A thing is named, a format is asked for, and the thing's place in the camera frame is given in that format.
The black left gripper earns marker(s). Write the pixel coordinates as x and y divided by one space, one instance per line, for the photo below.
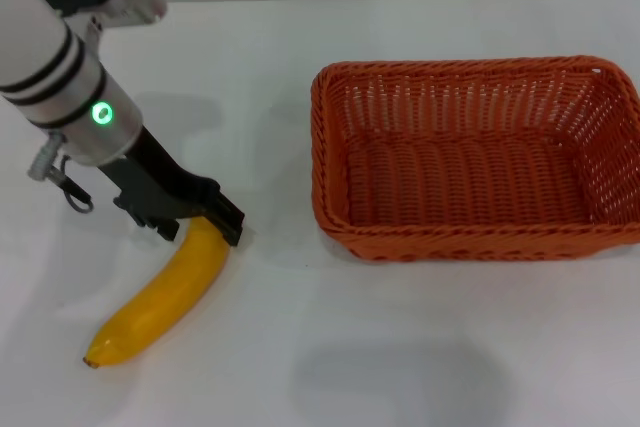
155 182

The yellow banana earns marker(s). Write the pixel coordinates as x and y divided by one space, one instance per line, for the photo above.
170 292

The orange woven plastic basket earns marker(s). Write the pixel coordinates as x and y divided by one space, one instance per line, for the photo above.
465 187

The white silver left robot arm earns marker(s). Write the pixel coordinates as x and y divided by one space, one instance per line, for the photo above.
55 72

